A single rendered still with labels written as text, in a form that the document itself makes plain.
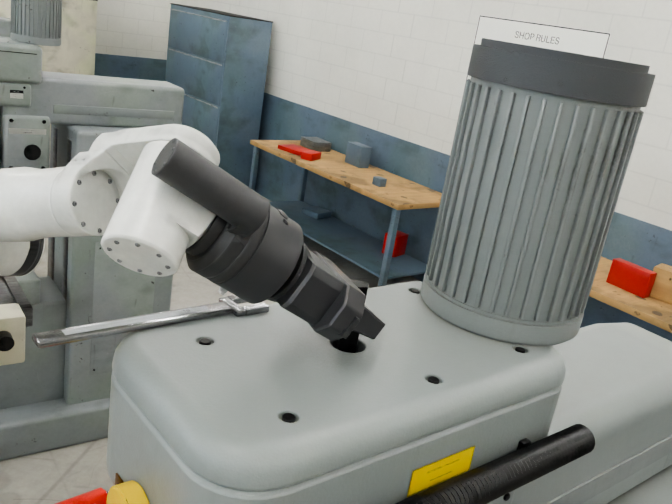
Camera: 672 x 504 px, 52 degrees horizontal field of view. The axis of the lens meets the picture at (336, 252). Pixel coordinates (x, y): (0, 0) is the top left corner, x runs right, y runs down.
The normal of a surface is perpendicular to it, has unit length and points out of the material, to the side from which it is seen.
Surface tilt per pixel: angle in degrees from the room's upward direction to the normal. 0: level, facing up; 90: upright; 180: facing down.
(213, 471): 81
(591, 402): 14
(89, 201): 73
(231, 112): 90
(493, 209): 90
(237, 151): 90
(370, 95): 90
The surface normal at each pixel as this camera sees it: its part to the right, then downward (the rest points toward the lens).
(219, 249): -0.34, 0.04
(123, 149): -0.23, 0.85
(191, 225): 0.66, -0.22
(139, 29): 0.61, 0.35
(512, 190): -0.43, 0.23
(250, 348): 0.15, -0.93
